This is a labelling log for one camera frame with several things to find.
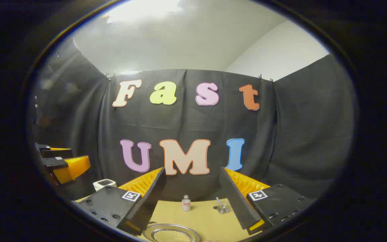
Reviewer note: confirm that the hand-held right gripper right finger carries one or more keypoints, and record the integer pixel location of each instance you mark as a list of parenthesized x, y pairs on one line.
[(239, 205)]

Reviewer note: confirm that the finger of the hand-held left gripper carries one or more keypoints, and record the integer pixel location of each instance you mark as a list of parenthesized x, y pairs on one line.
[(57, 154), (71, 168)]

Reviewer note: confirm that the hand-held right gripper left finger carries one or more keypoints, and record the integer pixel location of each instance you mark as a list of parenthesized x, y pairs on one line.
[(149, 201)]

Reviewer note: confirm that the small clear glass cup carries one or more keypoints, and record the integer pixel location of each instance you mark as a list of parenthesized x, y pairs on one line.
[(224, 208)]

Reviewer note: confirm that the white drinking straw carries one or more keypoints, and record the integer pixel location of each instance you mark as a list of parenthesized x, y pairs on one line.
[(218, 201)]

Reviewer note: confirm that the clear bottle with pink label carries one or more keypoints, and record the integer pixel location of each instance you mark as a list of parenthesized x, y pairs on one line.
[(186, 204)]

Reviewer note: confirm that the white toaster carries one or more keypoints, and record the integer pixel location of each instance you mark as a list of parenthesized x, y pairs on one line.
[(104, 184)]

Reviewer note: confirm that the black backdrop cloth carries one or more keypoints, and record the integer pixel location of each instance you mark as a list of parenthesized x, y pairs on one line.
[(186, 124)]

